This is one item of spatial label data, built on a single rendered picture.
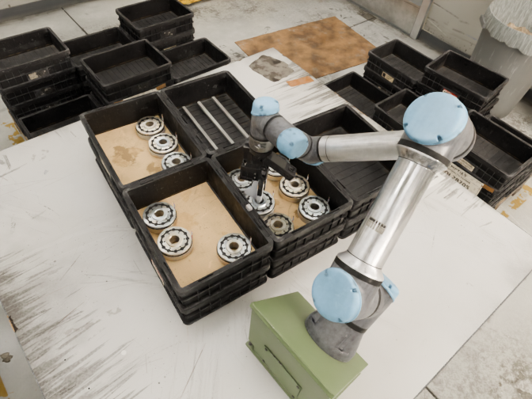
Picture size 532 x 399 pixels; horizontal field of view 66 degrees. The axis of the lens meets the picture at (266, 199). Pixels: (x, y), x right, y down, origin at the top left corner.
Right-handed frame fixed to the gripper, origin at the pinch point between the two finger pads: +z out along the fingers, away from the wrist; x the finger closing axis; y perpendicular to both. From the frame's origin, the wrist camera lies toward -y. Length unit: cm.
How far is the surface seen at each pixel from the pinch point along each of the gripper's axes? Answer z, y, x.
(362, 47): 53, -41, -266
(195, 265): 5.7, 13.6, 29.0
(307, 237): 2.1, -17.4, 12.1
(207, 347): 20.7, 4.8, 45.1
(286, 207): 2.2, -8.8, 0.9
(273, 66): 2, 14, -98
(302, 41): 54, 11, -259
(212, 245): 4.7, 10.6, 21.2
